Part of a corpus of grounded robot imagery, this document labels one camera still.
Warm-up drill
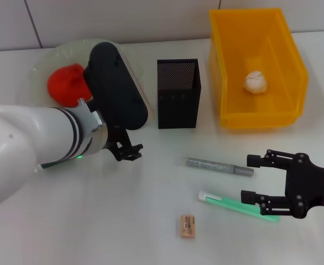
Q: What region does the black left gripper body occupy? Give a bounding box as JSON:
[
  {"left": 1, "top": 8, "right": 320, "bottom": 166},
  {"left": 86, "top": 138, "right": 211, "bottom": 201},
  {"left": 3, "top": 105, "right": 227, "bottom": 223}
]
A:
[{"left": 104, "top": 125, "right": 132, "bottom": 151}]

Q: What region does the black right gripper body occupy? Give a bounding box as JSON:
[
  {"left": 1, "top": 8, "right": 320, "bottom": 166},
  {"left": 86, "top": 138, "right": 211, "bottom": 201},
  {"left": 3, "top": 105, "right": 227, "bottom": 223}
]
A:
[{"left": 285, "top": 152, "right": 324, "bottom": 219}]

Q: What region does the green pen with white cap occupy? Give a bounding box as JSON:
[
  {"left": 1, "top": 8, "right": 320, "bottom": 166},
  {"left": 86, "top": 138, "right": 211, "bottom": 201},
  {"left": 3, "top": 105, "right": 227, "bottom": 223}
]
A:
[{"left": 197, "top": 190, "right": 280, "bottom": 223}]

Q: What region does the red-orange orange fruit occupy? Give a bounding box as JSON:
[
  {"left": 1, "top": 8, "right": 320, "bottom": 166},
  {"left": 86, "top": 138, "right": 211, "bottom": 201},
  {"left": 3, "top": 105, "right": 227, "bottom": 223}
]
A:
[{"left": 47, "top": 63, "right": 92, "bottom": 108}]

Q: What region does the white paper ball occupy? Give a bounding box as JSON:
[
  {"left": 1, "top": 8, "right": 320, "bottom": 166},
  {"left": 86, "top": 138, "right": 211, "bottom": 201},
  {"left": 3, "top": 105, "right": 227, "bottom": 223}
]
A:
[{"left": 242, "top": 70, "right": 268, "bottom": 94}]

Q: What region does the silver marker pen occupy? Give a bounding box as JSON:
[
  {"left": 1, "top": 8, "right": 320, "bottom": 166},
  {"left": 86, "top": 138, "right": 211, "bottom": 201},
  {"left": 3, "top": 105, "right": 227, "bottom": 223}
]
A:
[{"left": 175, "top": 156, "right": 255, "bottom": 177}]

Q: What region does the black mesh pen holder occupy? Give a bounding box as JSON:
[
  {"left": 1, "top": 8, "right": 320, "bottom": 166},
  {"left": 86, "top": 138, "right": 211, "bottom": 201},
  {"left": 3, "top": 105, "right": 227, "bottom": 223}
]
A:
[{"left": 156, "top": 58, "right": 202, "bottom": 130}]

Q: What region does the tan rectangular eraser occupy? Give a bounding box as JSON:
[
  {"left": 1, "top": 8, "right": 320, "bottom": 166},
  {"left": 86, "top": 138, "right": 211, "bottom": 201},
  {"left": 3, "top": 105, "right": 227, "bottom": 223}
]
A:
[{"left": 178, "top": 214, "right": 197, "bottom": 239}]

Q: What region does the pale green glass fruit plate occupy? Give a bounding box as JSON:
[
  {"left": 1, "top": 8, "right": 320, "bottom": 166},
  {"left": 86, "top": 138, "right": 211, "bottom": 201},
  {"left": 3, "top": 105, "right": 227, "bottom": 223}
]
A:
[{"left": 29, "top": 38, "right": 145, "bottom": 111}]

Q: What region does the yellow plastic bin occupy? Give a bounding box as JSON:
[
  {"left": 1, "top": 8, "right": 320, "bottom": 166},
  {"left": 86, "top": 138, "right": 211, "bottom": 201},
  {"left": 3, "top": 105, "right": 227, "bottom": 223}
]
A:
[{"left": 208, "top": 7, "right": 310, "bottom": 130}]

